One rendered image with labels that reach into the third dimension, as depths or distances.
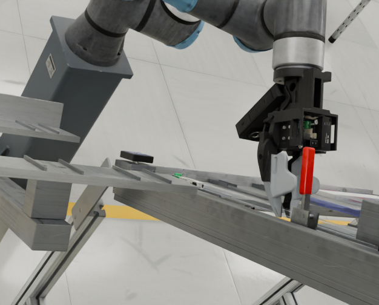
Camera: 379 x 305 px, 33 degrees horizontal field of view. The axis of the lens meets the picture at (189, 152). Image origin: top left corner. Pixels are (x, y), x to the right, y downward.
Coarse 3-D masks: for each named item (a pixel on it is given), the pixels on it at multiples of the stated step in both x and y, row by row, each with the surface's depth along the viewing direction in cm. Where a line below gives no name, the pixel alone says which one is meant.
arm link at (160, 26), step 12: (156, 0) 151; (156, 12) 151; (168, 12) 149; (180, 12) 149; (156, 24) 152; (168, 24) 152; (180, 24) 151; (192, 24) 152; (156, 36) 155; (168, 36) 155; (180, 36) 155; (192, 36) 155; (180, 48) 159
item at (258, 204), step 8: (176, 176) 117; (200, 184) 110; (208, 184) 110; (216, 192) 106; (224, 192) 104; (232, 192) 103; (240, 200) 100; (248, 200) 98; (256, 200) 97; (264, 208) 95; (288, 216) 91; (320, 224) 85; (328, 224) 84; (336, 224) 84; (336, 232) 83; (344, 232) 82; (352, 232) 80
